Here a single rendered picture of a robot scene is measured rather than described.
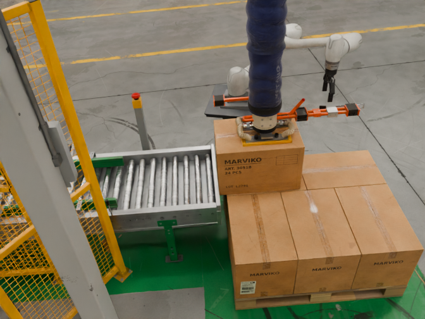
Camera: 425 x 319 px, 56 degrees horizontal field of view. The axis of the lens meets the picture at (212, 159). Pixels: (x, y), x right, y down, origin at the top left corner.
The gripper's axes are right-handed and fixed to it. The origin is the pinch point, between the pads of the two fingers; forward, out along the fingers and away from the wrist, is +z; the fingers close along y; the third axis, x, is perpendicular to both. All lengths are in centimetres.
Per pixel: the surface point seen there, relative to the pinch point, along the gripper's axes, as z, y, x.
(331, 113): 12.3, 4.6, 3.5
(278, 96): -6.4, 7.8, -34.5
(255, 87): -15, 9, -50
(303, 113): 11.4, 3.5, -15.8
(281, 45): -42, 9, -35
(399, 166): 122, -54, 102
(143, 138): 58, -43, -137
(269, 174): 49, 22, -41
